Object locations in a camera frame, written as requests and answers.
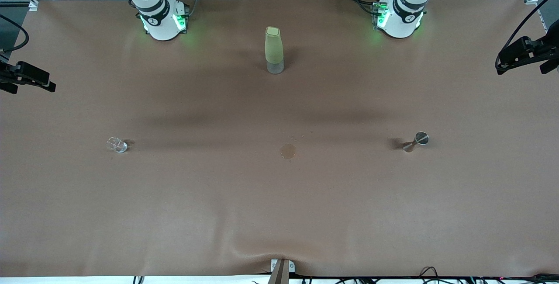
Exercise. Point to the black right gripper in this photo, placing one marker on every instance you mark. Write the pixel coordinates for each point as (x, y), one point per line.
(17, 73)

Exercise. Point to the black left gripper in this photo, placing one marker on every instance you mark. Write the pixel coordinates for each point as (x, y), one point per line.
(531, 50)

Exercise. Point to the clear glass cup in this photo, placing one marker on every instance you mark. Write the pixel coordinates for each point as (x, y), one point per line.
(117, 145)

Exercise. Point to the steel jigger measuring cup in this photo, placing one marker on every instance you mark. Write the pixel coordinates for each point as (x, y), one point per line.
(422, 138)

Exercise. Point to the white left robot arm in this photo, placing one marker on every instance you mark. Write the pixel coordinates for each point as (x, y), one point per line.
(399, 24)

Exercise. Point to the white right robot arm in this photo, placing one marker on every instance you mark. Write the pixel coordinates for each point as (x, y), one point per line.
(161, 26)

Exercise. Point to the green bottle with clear base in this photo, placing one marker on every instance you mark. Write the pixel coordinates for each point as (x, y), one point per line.
(274, 48)

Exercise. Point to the brown table mat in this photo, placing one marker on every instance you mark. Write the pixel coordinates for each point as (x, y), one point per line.
(279, 209)

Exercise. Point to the metal table edge bracket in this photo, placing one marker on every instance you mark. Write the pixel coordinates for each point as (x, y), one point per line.
(291, 266)

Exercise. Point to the brown stand post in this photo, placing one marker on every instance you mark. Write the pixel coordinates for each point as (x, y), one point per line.
(279, 275)

